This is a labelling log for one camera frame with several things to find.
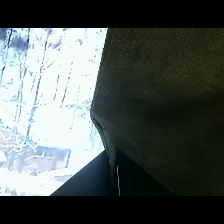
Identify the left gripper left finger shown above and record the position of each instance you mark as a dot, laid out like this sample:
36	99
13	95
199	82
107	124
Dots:
93	180

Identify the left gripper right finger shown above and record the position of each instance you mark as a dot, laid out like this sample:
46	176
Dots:
140	183

